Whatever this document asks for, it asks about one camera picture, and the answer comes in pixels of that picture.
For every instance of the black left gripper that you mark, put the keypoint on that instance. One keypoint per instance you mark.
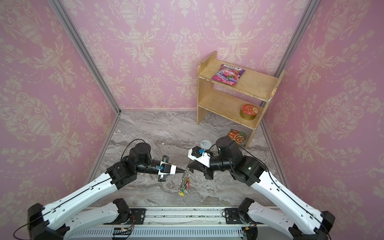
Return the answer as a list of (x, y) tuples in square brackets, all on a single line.
[(162, 178)]

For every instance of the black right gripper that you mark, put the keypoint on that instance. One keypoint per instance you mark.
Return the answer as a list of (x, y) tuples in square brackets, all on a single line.
[(199, 168)]

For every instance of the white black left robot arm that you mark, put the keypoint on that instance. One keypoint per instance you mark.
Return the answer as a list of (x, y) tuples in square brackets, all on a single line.
[(65, 217)]

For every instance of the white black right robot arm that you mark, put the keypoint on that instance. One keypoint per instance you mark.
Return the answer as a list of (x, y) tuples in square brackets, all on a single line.
[(296, 219)]

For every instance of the green orange food packet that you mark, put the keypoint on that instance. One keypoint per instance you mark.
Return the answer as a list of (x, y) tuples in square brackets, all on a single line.
[(237, 136)]

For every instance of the red round tin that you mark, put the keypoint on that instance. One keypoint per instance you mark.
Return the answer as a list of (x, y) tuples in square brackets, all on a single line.
[(248, 112)]

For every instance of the wooden two-tier shelf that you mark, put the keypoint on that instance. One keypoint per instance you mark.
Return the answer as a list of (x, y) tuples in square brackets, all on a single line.
[(252, 84)]

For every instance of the pink snack packet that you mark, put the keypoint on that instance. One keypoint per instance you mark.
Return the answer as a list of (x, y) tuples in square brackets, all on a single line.
[(229, 75)]

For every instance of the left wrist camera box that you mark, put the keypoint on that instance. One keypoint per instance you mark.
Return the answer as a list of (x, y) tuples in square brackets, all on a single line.
[(166, 169)]

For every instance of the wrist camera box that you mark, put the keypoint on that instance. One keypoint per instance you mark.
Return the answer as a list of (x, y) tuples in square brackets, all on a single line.
[(200, 155), (166, 169)]

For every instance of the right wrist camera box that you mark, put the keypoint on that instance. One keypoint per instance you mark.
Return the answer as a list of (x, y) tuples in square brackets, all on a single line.
[(200, 155)]

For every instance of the aluminium front rail base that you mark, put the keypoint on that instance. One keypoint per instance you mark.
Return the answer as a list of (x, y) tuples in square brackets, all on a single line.
[(178, 222)]

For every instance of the aluminium corner frame post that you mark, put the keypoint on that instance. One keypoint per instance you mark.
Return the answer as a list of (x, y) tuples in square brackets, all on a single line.
[(74, 35)]

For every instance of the right aluminium corner post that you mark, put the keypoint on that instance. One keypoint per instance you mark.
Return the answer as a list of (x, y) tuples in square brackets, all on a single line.
[(297, 35)]

